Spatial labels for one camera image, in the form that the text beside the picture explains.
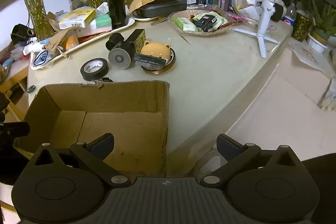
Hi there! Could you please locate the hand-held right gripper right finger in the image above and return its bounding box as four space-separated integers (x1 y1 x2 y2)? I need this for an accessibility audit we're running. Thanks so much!
200 134 305 186

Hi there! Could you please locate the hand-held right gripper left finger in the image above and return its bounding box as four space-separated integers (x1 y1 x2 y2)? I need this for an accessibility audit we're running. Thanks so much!
31 133 132 188

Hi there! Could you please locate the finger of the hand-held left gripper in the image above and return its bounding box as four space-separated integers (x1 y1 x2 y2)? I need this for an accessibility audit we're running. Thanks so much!
0 122 30 137

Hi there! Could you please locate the brown cardboard box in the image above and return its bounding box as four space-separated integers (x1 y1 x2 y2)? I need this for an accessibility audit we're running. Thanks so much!
13 80 171 177

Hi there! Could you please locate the black electrical tape roll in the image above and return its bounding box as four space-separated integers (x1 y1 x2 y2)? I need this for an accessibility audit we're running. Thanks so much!
80 58 109 81

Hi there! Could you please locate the black cylinder with grey face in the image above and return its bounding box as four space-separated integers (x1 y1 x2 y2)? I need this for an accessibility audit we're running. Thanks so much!
108 42 136 69

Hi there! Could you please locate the amber tape roll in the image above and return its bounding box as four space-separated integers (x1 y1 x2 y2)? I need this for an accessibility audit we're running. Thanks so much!
142 48 176 74

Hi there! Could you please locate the dark rectangular block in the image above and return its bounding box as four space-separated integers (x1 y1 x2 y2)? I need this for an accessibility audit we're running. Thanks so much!
134 53 166 69

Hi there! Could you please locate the yellow pig toy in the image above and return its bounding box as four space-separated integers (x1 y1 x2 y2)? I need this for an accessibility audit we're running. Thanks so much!
141 40 171 60

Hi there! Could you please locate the white blue mask packet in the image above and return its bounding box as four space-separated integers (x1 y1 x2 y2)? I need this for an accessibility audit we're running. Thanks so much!
31 50 57 69

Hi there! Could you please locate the white blue tube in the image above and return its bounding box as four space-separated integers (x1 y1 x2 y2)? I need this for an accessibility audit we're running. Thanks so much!
23 38 51 55

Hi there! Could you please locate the black round object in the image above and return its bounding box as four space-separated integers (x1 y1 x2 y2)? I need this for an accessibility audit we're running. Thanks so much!
10 24 34 45

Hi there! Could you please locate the orange round packet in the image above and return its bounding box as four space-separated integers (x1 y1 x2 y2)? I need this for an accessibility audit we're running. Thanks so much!
64 35 79 50

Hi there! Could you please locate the red flat box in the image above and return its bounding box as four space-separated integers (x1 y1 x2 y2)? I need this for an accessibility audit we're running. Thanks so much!
77 28 113 39

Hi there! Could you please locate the grey mottled slab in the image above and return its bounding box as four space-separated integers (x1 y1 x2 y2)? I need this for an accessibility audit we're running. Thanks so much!
319 77 336 110

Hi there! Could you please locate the brown cardboard piece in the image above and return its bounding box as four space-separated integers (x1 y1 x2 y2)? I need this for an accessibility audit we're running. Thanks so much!
47 11 61 30

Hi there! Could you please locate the clear glass dish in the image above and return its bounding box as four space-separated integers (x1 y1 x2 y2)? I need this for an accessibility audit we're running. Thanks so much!
168 10 237 37

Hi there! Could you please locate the brown wooden pick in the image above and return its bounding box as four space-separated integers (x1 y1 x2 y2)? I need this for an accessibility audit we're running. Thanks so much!
178 33 192 45

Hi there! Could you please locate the white tray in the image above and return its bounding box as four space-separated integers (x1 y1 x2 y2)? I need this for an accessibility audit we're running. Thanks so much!
30 15 135 71

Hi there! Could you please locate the stained paper sheet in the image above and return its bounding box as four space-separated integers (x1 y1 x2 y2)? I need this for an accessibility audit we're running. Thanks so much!
289 38 334 77

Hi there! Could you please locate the green tissue pack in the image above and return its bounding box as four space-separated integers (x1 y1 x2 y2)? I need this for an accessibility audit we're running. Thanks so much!
85 14 113 35

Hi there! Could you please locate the yellow white carton box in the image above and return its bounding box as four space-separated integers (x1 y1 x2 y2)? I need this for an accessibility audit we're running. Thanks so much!
58 7 96 30

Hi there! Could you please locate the light green packet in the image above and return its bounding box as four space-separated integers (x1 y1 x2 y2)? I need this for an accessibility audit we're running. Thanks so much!
194 12 229 29

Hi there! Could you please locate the black packet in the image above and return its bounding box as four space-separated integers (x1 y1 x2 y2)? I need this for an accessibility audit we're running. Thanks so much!
193 14 218 31

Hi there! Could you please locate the pink patterned strip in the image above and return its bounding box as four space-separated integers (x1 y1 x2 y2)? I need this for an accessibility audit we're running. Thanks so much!
227 13 259 24

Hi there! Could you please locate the green wipes pack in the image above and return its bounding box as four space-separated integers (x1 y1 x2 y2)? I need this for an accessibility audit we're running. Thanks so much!
172 17 198 32

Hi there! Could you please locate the white plate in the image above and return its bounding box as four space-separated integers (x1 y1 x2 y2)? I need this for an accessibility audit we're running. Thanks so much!
133 15 158 22

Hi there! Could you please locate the green plant in white pot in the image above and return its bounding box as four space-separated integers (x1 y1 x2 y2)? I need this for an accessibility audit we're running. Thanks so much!
307 0 336 53

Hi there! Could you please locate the white gimbal tripod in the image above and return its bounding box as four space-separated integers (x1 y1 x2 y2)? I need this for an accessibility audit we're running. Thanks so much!
231 0 288 59

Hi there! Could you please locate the gold patterned can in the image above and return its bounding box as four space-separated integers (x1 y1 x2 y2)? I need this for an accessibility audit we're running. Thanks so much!
291 10 313 42

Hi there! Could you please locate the clear plastic soda bottle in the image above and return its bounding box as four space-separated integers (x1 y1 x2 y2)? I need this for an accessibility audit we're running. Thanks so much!
285 2 297 28

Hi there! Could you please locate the white plastic bag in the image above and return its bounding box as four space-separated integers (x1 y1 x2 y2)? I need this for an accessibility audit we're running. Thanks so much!
234 0 265 18

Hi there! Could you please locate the black zip case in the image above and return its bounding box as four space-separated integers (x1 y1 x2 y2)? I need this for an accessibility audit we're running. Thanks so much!
133 0 187 18

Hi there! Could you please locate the brown drawstring pouch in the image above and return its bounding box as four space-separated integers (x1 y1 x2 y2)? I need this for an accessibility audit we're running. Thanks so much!
43 27 79 56

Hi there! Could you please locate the rainbow ribbon cable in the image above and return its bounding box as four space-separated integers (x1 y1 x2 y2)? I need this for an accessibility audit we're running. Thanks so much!
205 4 237 22

